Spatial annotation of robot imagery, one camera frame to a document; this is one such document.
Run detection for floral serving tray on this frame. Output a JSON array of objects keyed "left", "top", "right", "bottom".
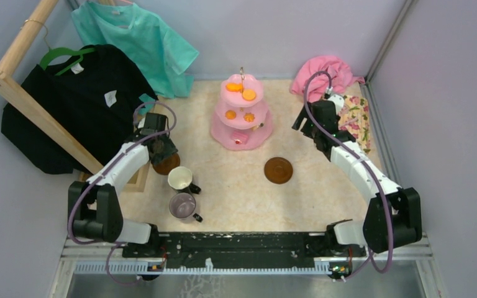
[{"left": 340, "top": 95, "right": 371, "bottom": 153}]

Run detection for brown round coaster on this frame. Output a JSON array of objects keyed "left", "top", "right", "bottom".
[
  {"left": 263, "top": 156, "right": 294, "bottom": 184},
  {"left": 153, "top": 153, "right": 181, "bottom": 176}
]

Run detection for pink cloth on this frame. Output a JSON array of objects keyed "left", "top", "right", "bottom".
[{"left": 289, "top": 55, "right": 365, "bottom": 102}]

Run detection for pink three-tier cake stand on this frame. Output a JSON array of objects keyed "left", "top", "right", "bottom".
[{"left": 210, "top": 68, "right": 273, "bottom": 151}]

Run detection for orange round cookie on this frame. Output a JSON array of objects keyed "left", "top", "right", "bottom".
[
  {"left": 225, "top": 110, "right": 237, "bottom": 120},
  {"left": 242, "top": 89, "right": 257, "bottom": 102}
]

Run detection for pink macaron roll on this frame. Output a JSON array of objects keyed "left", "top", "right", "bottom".
[{"left": 231, "top": 131, "right": 249, "bottom": 145}]

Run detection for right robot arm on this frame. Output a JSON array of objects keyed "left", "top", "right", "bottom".
[{"left": 292, "top": 101, "right": 422, "bottom": 256}]

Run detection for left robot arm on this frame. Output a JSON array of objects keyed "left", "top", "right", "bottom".
[{"left": 67, "top": 112, "right": 178, "bottom": 257}]

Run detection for white mug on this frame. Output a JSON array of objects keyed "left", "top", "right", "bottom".
[{"left": 167, "top": 166, "right": 201, "bottom": 194}]

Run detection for purple mug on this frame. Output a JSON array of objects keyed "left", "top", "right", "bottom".
[{"left": 169, "top": 192, "right": 204, "bottom": 224}]

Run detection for black t-shirt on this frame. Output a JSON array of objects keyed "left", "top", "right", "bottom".
[{"left": 1, "top": 45, "right": 157, "bottom": 174}]

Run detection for teal t-shirt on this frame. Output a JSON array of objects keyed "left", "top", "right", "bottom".
[{"left": 71, "top": 1, "right": 199, "bottom": 98}]

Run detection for green clothes hanger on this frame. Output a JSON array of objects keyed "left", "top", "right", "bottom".
[{"left": 39, "top": 47, "right": 96, "bottom": 76}]

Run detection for wooden clothes rack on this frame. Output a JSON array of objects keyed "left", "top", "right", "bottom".
[{"left": 0, "top": 0, "right": 157, "bottom": 192}]

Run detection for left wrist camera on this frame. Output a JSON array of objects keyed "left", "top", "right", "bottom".
[{"left": 137, "top": 116, "right": 151, "bottom": 129}]

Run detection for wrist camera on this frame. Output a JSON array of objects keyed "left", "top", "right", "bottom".
[
  {"left": 137, "top": 116, "right": 151, "bottom": 129},
  {"left": 326, "top": 94, "right": 345, "bottom": 114}
]

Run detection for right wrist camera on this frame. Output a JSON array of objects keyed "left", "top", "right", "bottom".
[{"left": 326, "top": 94, "right": 345, "bottom": 114}]

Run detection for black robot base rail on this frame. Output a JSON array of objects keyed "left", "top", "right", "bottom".
[{"left": 122, "top": 232, "right": 366, "bottom": 269}]

